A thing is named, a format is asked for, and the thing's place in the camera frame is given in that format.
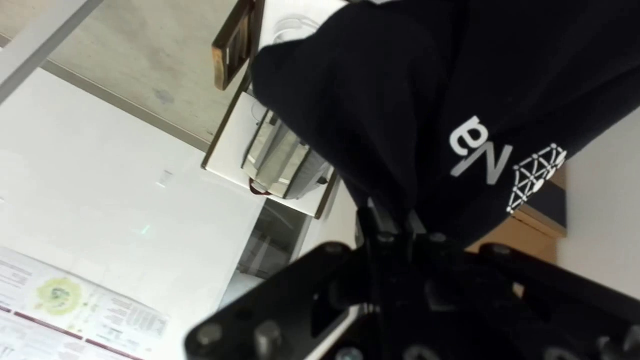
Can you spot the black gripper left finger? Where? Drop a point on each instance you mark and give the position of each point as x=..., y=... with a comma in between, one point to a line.
x=373, y=222

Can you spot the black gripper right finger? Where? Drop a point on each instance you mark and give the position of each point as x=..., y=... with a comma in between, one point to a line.
x=413, y=225

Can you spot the black shirt with white print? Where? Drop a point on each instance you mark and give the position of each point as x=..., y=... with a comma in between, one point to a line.
x=413, y=86

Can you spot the brown cardboard box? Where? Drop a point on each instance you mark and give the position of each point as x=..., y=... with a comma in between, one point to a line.
x=533, y=226

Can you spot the brown wooden plank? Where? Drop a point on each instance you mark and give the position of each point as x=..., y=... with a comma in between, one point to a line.
x=237, y=42

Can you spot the white printed poster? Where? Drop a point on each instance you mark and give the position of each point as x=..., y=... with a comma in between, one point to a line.
x=67, y=307

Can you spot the gray metal rail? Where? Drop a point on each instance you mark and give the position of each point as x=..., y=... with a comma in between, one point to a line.
x=40, y=41

